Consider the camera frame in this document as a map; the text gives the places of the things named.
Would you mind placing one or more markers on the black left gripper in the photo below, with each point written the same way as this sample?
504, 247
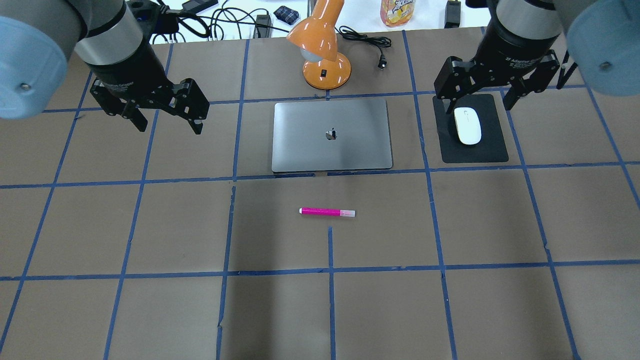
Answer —
131, 66

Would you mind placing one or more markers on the yellow drink bottle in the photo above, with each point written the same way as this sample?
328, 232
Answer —
396, 13

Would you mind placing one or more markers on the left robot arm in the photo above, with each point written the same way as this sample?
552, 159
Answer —
38, 38

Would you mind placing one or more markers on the black mousepad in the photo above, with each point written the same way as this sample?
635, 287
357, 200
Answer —
491, 146

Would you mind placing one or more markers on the orange desk lamp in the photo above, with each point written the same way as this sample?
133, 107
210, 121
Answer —
325, 68

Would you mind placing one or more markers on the silver closed laptop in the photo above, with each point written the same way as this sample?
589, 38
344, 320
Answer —
335, 135

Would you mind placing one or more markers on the dark blue small pouch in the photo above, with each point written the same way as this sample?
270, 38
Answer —
287, 15

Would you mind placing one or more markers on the white computer mouse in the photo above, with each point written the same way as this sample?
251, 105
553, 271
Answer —
467, 126

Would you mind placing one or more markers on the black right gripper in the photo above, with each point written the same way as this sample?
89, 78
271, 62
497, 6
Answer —
505, 51

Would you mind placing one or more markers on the pink marker pen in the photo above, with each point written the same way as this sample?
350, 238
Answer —
329, 212

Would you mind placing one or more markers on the black power adapter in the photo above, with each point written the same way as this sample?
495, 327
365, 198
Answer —
453, 14

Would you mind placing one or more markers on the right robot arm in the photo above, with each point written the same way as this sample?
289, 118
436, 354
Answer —
600, 38

